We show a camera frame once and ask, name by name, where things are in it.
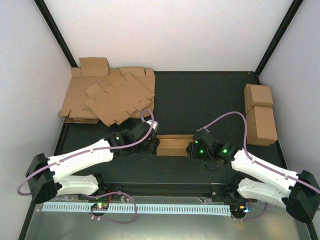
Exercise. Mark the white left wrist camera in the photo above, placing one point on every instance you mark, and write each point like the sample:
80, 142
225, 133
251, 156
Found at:
154, 124

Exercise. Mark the folded cardboard box front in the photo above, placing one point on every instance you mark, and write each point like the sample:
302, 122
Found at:
261, 127

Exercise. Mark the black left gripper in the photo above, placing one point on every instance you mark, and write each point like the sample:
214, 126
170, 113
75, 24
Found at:
154, 144

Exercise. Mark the loose top cardboard blank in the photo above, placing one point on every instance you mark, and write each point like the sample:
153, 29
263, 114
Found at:
116, 99

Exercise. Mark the small folded cardboard box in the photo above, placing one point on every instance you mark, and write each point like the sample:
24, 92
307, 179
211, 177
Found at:
94, 66

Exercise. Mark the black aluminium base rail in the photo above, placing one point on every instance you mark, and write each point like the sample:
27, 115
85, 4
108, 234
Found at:
216, 191

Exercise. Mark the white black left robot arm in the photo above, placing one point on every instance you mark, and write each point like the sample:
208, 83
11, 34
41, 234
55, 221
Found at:
48, 177

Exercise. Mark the black right corner frame post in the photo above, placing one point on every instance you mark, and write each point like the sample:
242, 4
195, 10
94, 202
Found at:
282, 28

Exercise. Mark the metal base plate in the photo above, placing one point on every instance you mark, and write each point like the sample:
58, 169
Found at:
261, 223

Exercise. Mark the stack of flat cardboard blanks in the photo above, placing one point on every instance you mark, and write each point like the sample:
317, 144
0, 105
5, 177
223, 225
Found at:
74, 110

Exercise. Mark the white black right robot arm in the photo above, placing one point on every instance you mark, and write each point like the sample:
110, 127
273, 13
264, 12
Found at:
297, 193

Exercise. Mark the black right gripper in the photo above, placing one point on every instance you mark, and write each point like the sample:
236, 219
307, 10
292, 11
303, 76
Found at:
192, 153

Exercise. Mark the black corner frame post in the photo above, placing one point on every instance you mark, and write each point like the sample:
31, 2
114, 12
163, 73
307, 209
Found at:
282, 28
46, 14

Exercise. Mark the black left corner frame post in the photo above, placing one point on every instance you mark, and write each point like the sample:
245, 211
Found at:
46, 14

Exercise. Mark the light blue slotted cable duct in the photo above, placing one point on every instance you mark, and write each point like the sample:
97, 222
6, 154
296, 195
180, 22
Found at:
139, 208

